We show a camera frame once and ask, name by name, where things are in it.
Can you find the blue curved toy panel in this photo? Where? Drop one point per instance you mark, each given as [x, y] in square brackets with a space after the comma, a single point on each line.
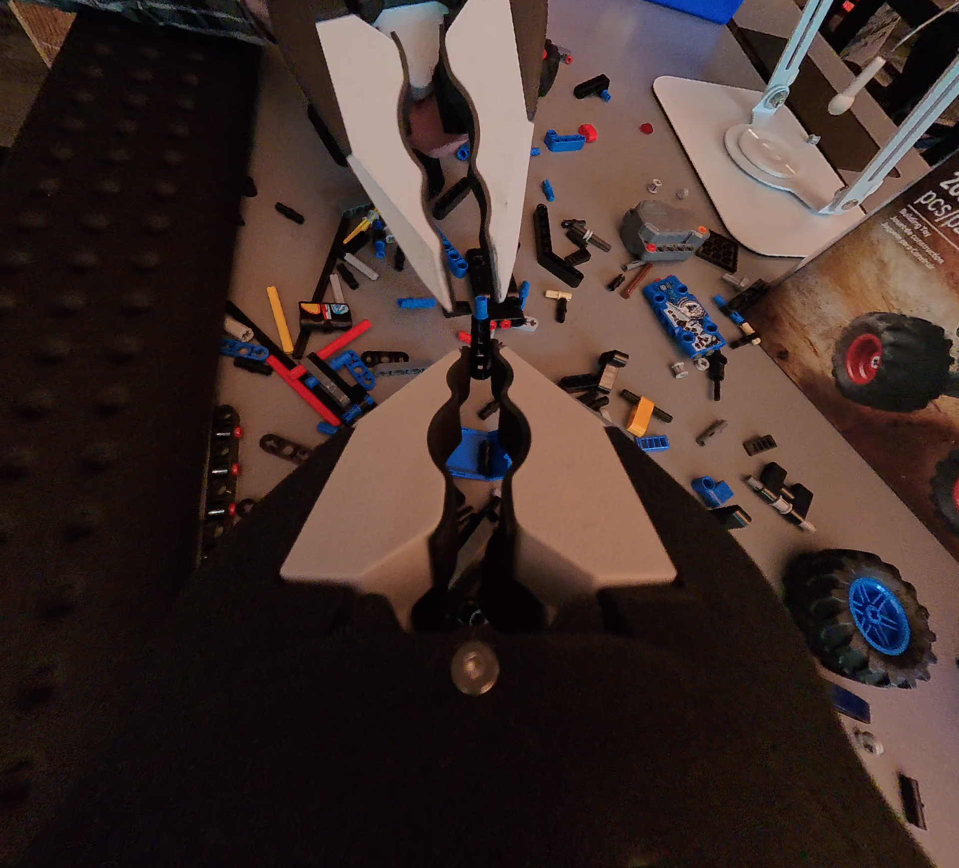
[477, 453]

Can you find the yellow toy axle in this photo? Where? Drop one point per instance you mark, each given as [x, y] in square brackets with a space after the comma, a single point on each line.
[280, 320]

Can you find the black tile with colourful print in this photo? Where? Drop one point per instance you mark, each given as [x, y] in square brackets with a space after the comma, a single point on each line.
[325, 317]

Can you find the small black toy assembly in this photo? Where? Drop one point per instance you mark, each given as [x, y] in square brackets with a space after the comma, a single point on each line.
[483, 314]

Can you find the black tire blue rim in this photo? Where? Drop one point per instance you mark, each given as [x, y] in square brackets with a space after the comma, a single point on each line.
[862, 617]

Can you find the toy truck set box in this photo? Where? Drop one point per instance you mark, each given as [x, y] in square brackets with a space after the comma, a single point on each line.
[884, 329]

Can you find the small red-hub toy wheel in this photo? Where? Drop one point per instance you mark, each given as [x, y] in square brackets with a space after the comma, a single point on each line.
[549, 67]

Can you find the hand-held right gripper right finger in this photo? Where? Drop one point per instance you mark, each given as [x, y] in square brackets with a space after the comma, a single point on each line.
[585, 509]

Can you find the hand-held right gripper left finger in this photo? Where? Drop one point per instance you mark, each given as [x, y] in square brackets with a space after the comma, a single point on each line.
[360, 509]

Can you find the red toy axle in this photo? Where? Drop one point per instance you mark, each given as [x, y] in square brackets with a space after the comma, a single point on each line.
[315, 374]

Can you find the black toy connector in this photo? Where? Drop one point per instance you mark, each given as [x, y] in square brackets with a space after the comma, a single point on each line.
[779, 497]

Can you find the short black toy beam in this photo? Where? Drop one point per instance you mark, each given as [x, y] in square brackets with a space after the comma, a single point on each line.
[913, 801]

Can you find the grey desk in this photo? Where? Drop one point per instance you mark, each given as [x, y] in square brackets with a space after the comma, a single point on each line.
[600, 134]

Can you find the short dark toy beam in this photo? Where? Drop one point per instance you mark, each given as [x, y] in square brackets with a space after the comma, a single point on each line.
[285, 447]

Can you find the small orange toy piece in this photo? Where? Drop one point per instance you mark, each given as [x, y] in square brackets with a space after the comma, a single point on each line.
[642, 414]

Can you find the blue printed toy panel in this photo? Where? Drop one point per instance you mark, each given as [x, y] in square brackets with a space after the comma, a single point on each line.
[687, 315]

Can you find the person's left hand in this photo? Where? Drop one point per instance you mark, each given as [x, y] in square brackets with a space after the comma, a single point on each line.
[438, 127]

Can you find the white document stand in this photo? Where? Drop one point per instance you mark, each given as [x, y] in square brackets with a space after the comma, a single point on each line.
[734, 194]

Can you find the black dotted mat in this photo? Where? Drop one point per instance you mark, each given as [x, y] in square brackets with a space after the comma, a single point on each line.
[105, 434]

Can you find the blue angled toy piece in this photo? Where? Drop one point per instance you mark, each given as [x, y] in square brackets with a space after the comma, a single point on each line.
[712, 491]

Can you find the grey toy motor block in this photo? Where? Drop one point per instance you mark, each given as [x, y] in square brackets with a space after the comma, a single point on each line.
[663, 228]

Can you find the black beam with red pins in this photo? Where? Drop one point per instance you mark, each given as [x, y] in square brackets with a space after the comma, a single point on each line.
[222, 486]

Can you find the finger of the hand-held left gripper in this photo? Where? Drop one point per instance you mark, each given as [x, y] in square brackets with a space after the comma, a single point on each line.
[502, 104]
[367, 119]

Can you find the black square toy tile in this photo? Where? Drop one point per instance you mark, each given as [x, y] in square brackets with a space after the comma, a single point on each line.
[717, 249]

